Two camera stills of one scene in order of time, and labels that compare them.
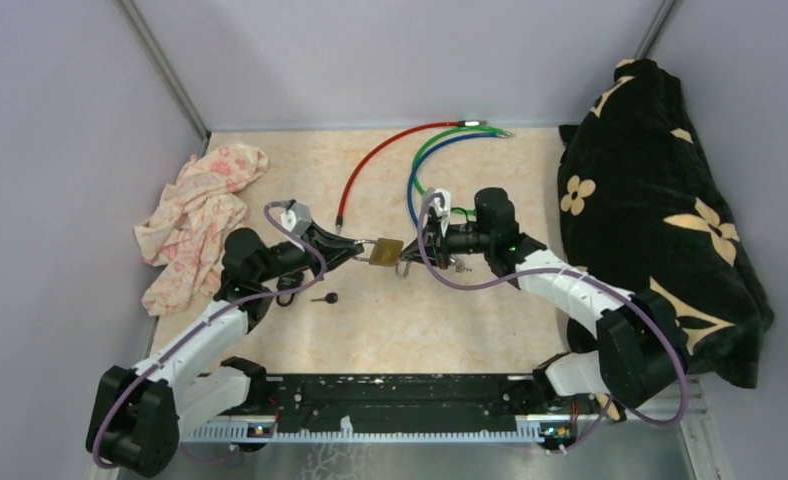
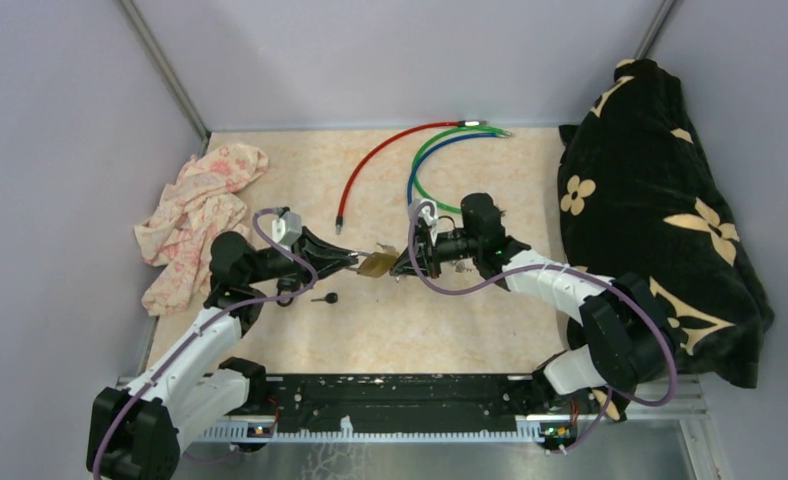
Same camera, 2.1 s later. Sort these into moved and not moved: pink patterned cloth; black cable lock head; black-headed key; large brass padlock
Moved: large brass padlock
Not moved: black-headed key; pink patterned cloth; black cable lock head
